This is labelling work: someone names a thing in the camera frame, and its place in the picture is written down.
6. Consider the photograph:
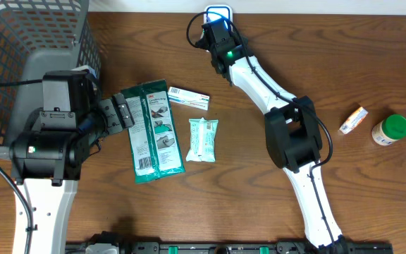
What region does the large green box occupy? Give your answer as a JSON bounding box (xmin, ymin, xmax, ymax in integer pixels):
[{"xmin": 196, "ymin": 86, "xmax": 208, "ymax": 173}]
[{"xmin": 121, "ymin": 80, "xmax": 185, "ymax": 183}]

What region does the white green box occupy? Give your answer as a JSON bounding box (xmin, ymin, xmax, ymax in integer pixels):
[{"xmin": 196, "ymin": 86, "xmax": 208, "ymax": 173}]
[{"xmin": 168, "ymin": 87, "xmax": 210, "ymax": 111}]

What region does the teal snack packet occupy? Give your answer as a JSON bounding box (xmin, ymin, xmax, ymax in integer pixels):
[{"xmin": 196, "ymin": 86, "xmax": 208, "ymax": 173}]
[{"xmin": 186, "ymin": 118, "xmax": 219, "ymax": 162}]

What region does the orange small box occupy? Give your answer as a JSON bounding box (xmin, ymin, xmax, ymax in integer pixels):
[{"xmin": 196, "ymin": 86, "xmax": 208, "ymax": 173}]
[{"xmin": 339, "ymin": 107, "xmax": 368, "ymax": 135}]

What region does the green lid jar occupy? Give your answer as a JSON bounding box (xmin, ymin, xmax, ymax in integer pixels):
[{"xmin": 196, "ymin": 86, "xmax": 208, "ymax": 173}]
[{"xmin": 371, "ymin": 114, "xmax": 406, "ymax": 146}]

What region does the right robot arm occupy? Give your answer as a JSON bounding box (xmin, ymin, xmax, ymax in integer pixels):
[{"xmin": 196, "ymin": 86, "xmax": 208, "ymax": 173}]
[{"xmin": 193, "ymin": 18, "xmax": 348, "ymax": 253}]

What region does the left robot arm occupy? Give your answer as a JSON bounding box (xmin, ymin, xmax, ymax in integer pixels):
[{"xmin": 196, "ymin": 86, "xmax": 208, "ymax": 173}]
[{"xmin": 9, "ymin": 70, "xmax": 135, "ymax": 253}]

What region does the grey plastic mesh basket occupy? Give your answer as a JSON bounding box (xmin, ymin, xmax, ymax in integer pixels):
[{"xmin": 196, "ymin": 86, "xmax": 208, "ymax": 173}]
[{"xmin": 0, "ymin": 0, "xmax": 102, "ymax": 159}]

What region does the right black cable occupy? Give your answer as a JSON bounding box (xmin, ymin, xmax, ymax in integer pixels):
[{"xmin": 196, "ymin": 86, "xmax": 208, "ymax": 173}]
[{"xmin": 185, "ymin": 11, "xmax": 338, "ymax": 248}]

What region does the black cable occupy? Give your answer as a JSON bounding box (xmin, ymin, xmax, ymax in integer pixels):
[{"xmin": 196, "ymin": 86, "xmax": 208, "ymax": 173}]
[
  {"xmin": 185, "ymin": 11, "xmax": 338, "ymax": 248},
  {"xmin": 0, "ymin": 79, "xmax": 44, "ymax": 254}
]

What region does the left black cable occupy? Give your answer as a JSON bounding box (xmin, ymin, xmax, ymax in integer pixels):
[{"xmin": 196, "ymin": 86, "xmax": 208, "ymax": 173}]
[{"xmin": 0, "ymin": 79, "xmax": 44, "ymax": 254}]

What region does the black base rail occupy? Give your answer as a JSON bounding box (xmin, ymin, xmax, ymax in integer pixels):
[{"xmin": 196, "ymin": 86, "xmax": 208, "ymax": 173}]
[{"xmin": 65, "ymin": 241, "xmax": 394, "ymax": 254}]

